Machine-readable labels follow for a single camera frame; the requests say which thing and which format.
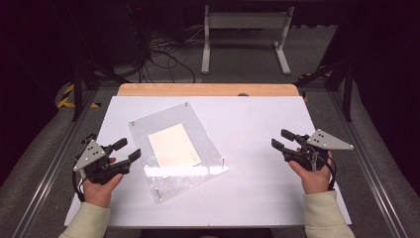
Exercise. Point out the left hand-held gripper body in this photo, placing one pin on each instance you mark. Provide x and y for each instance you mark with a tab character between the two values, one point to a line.
89	155

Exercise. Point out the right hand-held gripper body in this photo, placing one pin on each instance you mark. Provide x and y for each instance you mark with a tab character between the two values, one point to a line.
325	141

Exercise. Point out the painting print card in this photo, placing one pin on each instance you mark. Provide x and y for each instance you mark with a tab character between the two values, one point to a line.
173	145

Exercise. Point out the clear acrylic photo frame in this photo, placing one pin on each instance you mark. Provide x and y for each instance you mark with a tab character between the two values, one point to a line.
198	132

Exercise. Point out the person's left hand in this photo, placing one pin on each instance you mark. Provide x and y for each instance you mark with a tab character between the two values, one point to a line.
97	193

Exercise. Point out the person's right hand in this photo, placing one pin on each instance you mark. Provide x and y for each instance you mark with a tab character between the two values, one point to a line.
313	180

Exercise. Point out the white board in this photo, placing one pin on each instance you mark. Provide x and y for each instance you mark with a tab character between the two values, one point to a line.
251	132

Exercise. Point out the black tripod stand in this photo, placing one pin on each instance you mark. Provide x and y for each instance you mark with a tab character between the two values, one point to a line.
347	92
78	89

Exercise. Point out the yellow black floor tape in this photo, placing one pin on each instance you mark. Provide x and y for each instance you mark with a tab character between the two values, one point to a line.
66	99
313	73

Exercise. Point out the white metal stand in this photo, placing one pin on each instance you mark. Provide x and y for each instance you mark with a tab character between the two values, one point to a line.
246	20

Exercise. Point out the aluminium floor rail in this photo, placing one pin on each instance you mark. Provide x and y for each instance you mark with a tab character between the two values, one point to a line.
49	172
369	172

